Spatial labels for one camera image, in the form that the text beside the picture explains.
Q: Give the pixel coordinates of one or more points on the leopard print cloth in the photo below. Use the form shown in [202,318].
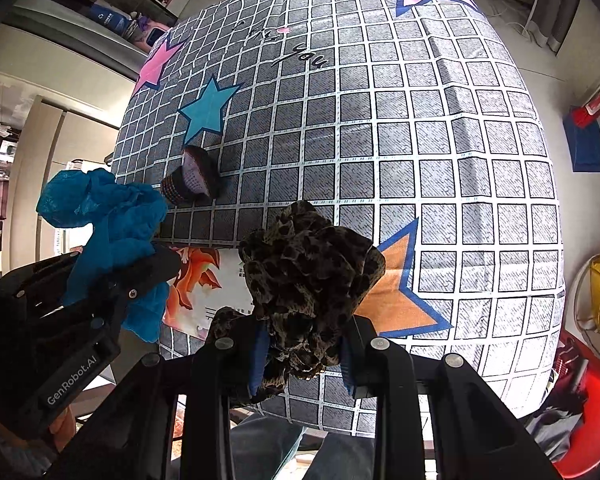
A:
[306,277]

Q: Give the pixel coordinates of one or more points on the pink plastic stool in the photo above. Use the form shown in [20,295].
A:
[147,33]

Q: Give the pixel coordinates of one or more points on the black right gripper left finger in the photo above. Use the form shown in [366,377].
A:
[227,368]

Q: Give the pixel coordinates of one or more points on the white orange squirrel snack bag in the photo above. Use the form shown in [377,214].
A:
[209,279]

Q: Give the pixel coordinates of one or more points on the red plastic basin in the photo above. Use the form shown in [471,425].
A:
[583,458]

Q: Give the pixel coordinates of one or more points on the grey checked star tablecloth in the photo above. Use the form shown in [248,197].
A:
[405,120]

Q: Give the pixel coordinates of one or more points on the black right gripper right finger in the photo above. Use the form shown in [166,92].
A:
[374,367]

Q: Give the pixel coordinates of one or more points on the blue cloth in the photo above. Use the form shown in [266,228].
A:
[124,218]

